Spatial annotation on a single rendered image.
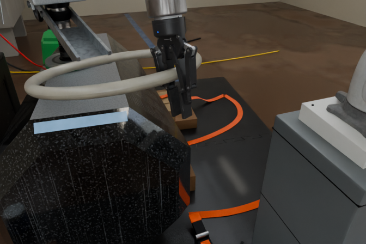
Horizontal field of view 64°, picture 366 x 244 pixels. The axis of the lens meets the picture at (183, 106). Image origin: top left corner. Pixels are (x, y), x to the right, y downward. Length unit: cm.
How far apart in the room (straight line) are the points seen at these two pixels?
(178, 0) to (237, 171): 153
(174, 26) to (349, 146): 62
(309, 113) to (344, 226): 36
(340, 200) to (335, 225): 9
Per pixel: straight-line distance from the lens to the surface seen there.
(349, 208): 98
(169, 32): 64
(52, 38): 310
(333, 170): 97
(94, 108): 111
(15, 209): 127
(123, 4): 648
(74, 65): 104
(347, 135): 99
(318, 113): 106
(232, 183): 193
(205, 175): 197
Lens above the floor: 136
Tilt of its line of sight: 30 degrees down
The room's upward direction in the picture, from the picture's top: straight up
